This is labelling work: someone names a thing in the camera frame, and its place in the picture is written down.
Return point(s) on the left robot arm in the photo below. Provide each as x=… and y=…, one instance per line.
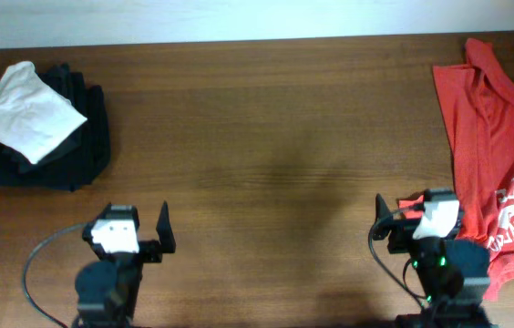
x=107, y=289

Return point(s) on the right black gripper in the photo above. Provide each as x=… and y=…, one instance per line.
x=402, y=229

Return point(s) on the black folded clothes pile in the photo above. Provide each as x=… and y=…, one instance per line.
x=81, y=157

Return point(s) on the white folded cloth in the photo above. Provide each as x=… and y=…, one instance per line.
x=34, y=118

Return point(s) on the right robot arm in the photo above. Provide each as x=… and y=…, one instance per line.
x=453, y=273

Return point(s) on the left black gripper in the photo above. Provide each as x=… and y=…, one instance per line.
x=152, y=251

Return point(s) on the red printed t-shirt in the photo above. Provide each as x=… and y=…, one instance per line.
x=476, y=100

